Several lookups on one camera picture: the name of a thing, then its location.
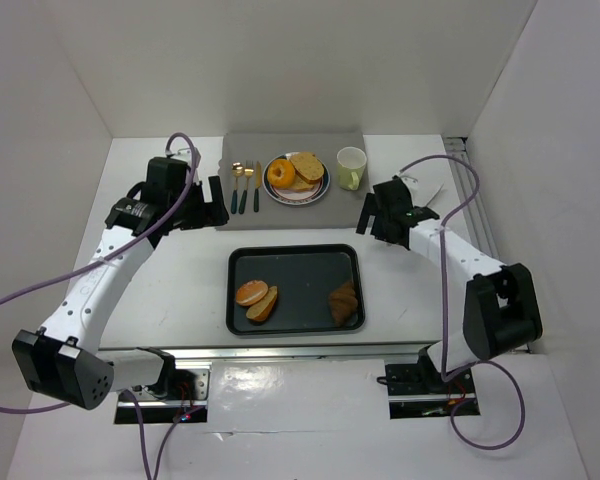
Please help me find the orange bagel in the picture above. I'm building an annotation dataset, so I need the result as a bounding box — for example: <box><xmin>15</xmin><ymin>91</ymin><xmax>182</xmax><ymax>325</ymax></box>
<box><xmin>266</xmin><ymin>158</ymin><xmax>296</xmax><ymax>189</ymax></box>

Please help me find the large seeded bread slice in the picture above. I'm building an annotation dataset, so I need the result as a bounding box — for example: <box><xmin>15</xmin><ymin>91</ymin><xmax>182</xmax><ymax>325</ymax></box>
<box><xmin>289</xmin><ymin>177</ymin><xmax>316</xmax><ymax>192</ymax></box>

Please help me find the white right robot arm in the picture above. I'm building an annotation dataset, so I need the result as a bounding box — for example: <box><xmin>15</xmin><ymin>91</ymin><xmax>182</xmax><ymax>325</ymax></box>
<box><xmin>356</xmin><ymin>177</ymin><xmax>543</xmax><ymax>381</ymax></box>

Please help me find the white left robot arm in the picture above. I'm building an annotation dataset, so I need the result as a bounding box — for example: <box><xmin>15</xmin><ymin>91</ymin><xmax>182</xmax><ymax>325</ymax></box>
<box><xmin>12</xmin><ymin>157</ymin><xmax>229</xmax><ymax>410</ymax></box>

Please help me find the small oval bread slice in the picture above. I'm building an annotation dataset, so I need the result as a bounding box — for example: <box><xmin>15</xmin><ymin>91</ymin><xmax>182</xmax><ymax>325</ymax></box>
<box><xmin>246</xmin><ymin>286</ymin><xmax>278</xmax><ymax>323</ymax></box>

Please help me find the grey cloth placemat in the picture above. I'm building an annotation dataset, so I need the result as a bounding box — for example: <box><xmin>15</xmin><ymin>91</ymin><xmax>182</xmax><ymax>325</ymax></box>
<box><xmin>218</xmin><ymin>131</ymin><xmax>370</xmax><ymax>231</ymax></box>

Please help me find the pale green mug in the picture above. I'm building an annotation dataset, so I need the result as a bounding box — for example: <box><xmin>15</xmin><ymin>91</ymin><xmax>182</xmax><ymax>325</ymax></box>
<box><xmin>336</xmin><ymin>146</ymin><xmax>367</xmax><ymax>191</ymax></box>

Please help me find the white plate teal red rim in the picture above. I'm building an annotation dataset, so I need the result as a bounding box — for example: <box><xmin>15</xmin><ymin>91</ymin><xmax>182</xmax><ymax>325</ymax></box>
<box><xmin>262</xmin><ymin>152</ymin><xmax>331</xmax><ymax>206</ymax></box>

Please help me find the sesame bun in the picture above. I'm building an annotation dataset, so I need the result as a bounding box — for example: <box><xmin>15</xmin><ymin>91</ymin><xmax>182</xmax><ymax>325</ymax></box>
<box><xmin>235</xmin><ymin>280</ymin><xmax>269</xmax><ymax>307</ymax></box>

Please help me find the brown croissant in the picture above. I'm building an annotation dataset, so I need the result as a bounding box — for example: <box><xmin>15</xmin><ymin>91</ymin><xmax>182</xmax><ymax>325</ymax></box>
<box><xmin>328</xmin><ymin>280</ymin><xmax>358</xmax><ymax>327</ymax></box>

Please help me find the black baking tray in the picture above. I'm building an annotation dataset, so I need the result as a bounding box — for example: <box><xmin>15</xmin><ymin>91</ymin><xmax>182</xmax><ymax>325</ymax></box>
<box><xmin>226</xmin><ymin>244</ymin><xmax>366</xmax><ymax>337</ymax></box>

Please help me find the gold spoon green handle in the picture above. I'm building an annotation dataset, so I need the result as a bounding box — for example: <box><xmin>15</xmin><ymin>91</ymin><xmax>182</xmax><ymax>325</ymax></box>
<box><xmin>230</xmin><ymin>162</ymin><xmax>244</xmax><ymax>214</ymax></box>

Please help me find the gold fork green handle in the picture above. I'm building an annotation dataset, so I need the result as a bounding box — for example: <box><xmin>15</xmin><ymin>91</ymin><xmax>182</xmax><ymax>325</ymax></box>
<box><xmin>238</xmin><ymin>161</ymin><xmax>255</xmax><ymax>214</ymax></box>

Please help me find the gold knife green handle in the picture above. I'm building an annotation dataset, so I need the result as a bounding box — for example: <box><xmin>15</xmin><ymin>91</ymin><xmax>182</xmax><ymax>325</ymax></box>
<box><xmin>253</xmin><ymin>162</ymin><xmax>262</xmax><ymax>213</ymax></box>

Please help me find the aluminium front rail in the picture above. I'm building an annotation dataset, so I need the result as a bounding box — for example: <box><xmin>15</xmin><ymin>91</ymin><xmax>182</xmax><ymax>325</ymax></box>
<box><xmin>87</xmin><ymin>341</ymin><xmax>441</xmax><ymax>365</ymax></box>

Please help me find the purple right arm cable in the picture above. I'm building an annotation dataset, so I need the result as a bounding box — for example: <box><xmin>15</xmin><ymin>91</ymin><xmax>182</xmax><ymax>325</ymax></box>
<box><xmin>394</xmin><ymin>154</ymin><xmax>526</xmax><ymax>453</ymax></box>

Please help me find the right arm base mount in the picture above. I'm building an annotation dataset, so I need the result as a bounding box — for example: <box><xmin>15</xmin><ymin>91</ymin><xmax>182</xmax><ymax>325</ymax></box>
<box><xmin>376</xmin><ymin>362</ymin><xmax>480</xmax><ymax>420</ymax></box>

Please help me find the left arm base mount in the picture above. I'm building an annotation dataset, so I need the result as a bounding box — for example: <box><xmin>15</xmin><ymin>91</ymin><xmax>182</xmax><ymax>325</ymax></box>
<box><xmin>131</xmin><ymin>365</ymin><xmax>211</xmax><ymax>425</ymax></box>

